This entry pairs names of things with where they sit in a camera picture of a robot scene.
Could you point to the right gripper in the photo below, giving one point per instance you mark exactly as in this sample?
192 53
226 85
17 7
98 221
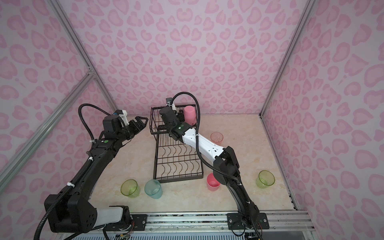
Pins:
164 120

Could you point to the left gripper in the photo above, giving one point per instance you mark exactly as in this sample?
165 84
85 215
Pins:
136 128

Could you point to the bright green plastic cup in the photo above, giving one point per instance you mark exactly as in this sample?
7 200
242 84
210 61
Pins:
130 188

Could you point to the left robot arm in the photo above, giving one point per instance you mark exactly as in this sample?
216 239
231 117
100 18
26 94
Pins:
70 210

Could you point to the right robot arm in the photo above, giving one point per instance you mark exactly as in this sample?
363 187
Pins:
222 161

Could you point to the clear pink plastic cup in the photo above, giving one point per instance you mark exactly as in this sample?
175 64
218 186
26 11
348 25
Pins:
217 138

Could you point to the teal plastic cup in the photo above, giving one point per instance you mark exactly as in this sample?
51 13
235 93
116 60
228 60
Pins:
154 189

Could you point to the pink cup front right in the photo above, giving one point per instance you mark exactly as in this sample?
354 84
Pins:
212 183

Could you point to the green cup far right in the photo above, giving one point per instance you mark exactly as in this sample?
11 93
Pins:
265 179

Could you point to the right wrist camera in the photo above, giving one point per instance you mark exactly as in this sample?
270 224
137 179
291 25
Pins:
170 103

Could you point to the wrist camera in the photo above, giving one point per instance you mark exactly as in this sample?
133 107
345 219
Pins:
170 103
123 115

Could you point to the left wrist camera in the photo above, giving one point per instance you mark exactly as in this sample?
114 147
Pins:
123 115

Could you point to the black wire dish rack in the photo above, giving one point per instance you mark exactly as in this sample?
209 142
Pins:
174 161

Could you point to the aluminium frame post left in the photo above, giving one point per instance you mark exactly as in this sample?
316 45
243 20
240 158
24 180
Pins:
64 20

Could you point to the aluminium frame post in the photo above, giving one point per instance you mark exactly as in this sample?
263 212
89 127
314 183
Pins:
297 34
64 20

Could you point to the aluminium frame diagonal bar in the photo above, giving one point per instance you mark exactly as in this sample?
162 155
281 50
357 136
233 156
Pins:
20 159

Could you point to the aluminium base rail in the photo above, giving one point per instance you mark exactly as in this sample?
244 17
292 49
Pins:
272 225

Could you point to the aluminium frame post right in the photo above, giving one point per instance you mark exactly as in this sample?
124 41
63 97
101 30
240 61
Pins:
297 34

